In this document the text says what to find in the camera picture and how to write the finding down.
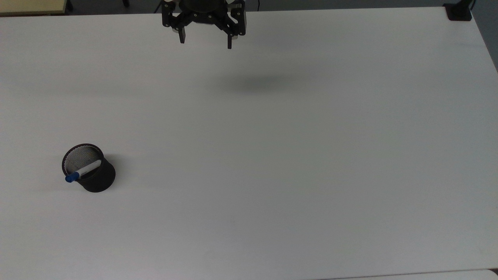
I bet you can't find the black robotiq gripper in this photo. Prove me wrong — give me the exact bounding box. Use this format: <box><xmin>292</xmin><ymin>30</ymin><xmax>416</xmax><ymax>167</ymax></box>
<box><xmin>161</xmin><ymin>0</ymin><xmax>247</xmax><ymax>50</ymax></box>

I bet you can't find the white marker with blue cap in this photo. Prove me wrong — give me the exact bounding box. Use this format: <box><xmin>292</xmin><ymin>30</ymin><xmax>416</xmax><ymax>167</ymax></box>
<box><xmin>65</xmin><ymin>159</ymin><xmax>102</xmax><ymax>183</ymax></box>

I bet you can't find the beige side table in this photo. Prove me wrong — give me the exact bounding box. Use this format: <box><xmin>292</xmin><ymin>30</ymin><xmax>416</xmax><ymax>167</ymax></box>
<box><xmin>0</xmin><ymin>0</ymin><xmax>68</xmax><ymax>16</ymax></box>

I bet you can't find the black mesh pen cup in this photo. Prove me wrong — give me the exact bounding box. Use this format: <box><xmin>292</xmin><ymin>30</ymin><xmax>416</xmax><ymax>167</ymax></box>
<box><xmin>61</xmin><ymin>143</ymin><xmax>116</xmax><ymax>193</ymax></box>

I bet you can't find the black clamp mount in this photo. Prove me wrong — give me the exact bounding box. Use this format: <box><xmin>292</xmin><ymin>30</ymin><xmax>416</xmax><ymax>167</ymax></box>
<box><xmin>443</xmin><ymin>0</ymin><xmax>476</xmax><ymax>21</ymax></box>

